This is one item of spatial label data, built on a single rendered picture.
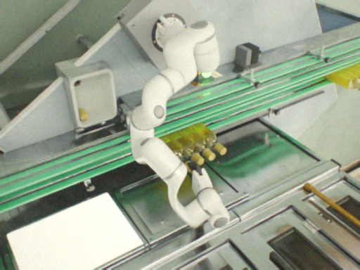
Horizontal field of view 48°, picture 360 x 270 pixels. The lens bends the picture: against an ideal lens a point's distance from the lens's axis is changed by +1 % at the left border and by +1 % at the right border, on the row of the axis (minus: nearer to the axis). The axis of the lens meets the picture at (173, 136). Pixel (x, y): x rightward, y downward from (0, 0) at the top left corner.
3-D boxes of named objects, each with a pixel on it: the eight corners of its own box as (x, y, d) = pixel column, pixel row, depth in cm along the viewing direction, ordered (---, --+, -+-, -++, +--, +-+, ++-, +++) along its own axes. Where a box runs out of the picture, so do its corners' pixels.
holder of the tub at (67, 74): (72, 129, 169) (79, 138, 164) (61, 70, 153) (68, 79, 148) (110, 117, 177) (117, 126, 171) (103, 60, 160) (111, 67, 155)
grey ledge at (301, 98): (178, 135, 201) (190, 146, 193) (178, 121, 196) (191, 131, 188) (310, 85, 242) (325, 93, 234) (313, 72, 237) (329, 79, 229)
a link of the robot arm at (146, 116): (150, 78, 135) (117, 100, 130) (166, 68, 123) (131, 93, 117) (172, 111, 138) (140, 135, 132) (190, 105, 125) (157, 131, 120)
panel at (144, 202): (3, 238, 149) (29, 311, 126) (1, 233, 147) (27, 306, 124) (200, 155, 188) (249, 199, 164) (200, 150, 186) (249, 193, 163)
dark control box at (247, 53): (234, 60, 201) (245, 66, 195) (235, 45, 196) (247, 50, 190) (247, 56, 204) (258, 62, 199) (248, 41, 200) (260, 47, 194)
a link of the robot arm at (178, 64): (159, 91, 136) (145, 49, 126) (207, 56, 145) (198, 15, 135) (177, 99, 130) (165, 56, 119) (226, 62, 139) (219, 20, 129)
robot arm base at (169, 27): (144, 30, 152) (162, 43, 140) (166, 4, 151) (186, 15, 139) (168, 55, 162) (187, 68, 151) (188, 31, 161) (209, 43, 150)
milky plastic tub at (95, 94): (70, 119, 166) (79, 129, 160) (61, 70, 153) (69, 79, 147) (109, 107, 173) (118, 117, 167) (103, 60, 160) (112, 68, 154)
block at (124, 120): (119, 123, 173) (126, 131, 168) (117, 105, 167) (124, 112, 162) (126, 121, 174) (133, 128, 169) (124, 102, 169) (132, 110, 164)
